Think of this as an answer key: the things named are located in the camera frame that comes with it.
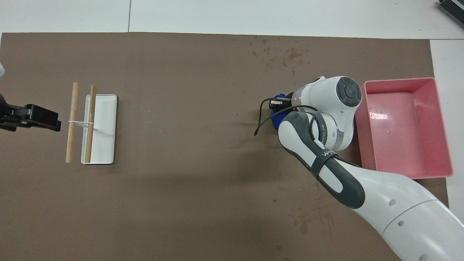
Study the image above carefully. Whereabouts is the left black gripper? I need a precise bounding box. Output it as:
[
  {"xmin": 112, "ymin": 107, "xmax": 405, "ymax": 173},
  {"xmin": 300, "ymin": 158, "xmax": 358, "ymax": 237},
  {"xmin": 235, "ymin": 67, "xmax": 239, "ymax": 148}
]
[{"xmin": 0, "ymin": 94, "xmax": 61, "ymax": 132}]

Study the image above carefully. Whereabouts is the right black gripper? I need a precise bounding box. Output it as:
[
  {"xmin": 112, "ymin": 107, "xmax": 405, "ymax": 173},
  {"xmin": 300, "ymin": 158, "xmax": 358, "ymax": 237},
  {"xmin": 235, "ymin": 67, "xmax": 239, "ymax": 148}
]
[{"xmin": 269, "ymin": 91, "xmax": 296, "ymax": 109}]

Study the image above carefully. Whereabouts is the blue towel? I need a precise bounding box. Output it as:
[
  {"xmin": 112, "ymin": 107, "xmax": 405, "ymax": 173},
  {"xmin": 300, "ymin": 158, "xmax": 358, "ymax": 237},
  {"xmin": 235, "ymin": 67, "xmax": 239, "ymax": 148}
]
[{"xmin": 270, "ymin": 94, "xmax": 292, "ymax": 132}]

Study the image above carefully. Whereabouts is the long light wooden dowel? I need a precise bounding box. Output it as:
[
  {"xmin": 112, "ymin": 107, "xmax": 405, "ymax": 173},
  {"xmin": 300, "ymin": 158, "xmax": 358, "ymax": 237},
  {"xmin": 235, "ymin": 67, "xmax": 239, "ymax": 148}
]
[{"xmin": 66, "ymin": 82, "xmax": 79, "ymax": 163}]

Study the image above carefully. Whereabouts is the short darker wooden dowel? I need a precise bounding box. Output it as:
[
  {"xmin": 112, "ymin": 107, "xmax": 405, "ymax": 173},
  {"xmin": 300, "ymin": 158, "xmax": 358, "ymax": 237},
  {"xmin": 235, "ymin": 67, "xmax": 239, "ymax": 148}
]
[{"xmin": 84, "ymin": 85, "xmax": 97, "ymax": 163}]

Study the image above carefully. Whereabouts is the white rectangular tray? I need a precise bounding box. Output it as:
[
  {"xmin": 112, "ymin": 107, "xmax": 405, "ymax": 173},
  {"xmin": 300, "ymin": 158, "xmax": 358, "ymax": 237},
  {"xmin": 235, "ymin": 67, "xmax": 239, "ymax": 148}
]
[{"xmin": 80, "ymin": 94, "xmax": 118, "ymax": 165}]

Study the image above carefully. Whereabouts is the brown table mat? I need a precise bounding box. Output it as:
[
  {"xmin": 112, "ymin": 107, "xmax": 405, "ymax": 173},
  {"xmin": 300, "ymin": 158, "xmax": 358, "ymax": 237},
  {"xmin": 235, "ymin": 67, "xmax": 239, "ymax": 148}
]
[{"xmin": 0, "ymin": 32, "xmax": 456, "ymax": 261}]

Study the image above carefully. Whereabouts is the pink plastic bin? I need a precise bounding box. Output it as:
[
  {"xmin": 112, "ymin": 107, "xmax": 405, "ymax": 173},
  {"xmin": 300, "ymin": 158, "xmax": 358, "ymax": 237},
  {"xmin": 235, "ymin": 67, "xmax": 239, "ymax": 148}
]
[{"xmin": 355, "ymin": 77, "xmax": 453, "ymax": 179}]

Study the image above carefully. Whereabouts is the grey ribbed device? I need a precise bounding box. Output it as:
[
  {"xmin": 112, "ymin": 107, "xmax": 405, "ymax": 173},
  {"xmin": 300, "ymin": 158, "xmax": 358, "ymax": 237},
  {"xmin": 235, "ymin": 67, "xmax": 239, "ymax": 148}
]
[{"xmin": 437, "ymin": 0, "xmax": 464, "ymax": 19}]

